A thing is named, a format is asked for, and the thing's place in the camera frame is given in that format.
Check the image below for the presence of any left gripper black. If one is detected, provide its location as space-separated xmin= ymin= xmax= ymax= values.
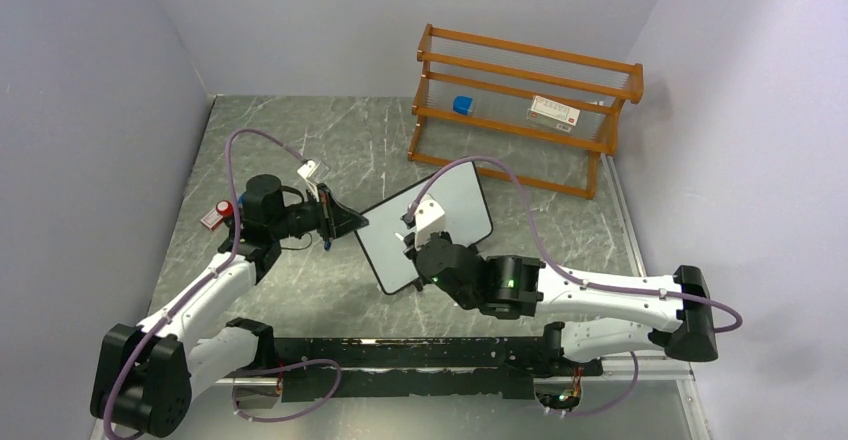
xmin=269 ymin=183 xmax=366 ymax=242

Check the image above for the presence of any small whiteboard black frame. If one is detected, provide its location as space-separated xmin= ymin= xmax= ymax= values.
xmin=355 ymin=163 xmax=493 ymax=295

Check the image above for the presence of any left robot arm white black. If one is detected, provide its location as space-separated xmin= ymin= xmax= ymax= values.
xmin=90 ymin=174 xmax=369 ymax=438

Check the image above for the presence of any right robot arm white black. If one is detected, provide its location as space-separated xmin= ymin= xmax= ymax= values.
xmin=404 ymin=232 xmax=718 ymax=374

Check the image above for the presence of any red cap black bottle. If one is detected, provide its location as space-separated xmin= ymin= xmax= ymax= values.
xmin=215 ymin=200 xmax=234 ymax=219

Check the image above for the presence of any red white small box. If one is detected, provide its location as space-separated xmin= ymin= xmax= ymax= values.
xmin=200 ymin=209 xmax=224 ymax=231

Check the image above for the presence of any blue eraser on shelf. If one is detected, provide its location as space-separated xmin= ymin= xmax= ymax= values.
xmin=452 ymin=95 xmax=475 ymax=116

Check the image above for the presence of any orange wooden shelf rack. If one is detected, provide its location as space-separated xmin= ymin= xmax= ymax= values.
xmin=407 ymin=24 xmax=645 ymax=199

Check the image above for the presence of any white red box on shelf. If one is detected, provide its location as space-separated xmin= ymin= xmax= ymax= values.
xmin=526 ymin=95 xmax=581 ymax=133

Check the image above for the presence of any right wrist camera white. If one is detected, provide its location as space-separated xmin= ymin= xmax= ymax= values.
xmin=414 ymin=194 xmax=447 ymax=241

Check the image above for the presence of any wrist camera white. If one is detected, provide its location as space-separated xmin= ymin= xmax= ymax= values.
xmin=297 ymin=159 xmax=331 ymax=198
xmin=414 ymin=194 xmax=447 ymax=241

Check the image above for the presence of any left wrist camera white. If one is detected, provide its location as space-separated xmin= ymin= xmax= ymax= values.
xmin=297 ymin=159 xmax=331 ymax=198

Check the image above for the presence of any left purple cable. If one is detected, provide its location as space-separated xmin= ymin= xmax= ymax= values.
xmin=102 ymin=128 xmax=344 ymax=440

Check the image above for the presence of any purple cable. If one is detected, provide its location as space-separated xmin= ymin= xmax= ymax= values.
xmin=404 ymin=155 xmax=744 ymax=418
xmin=102 ymin=128 xmax=344 ymax=440

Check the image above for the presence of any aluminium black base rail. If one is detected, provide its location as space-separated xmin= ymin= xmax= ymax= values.
xmin=91 ymin=336 xmax=713 ymax=440

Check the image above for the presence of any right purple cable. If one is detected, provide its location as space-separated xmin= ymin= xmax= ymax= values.
xmin=404 ymin=155 xmax=744 ymax=418

